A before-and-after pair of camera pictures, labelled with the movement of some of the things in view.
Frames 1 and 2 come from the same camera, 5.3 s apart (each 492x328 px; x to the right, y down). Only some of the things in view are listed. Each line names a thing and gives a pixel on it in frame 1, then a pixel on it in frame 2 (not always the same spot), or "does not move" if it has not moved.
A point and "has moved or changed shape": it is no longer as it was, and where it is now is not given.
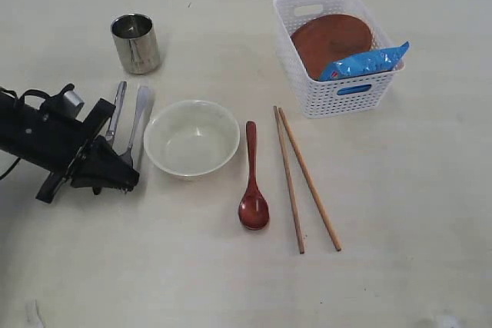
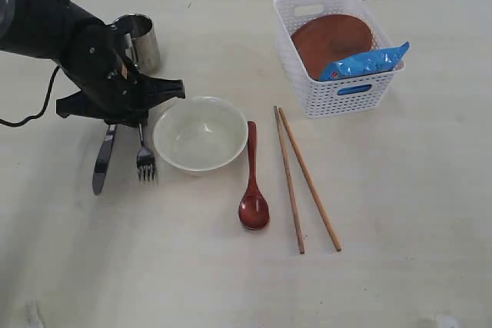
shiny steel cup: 137,42 does not move
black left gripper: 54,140 → 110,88
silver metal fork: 142,96 → 145,160
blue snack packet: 386,60 does not move
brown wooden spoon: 253,208 does not move
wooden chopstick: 295,217 does not move
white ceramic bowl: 190,138 has moved or changed shape
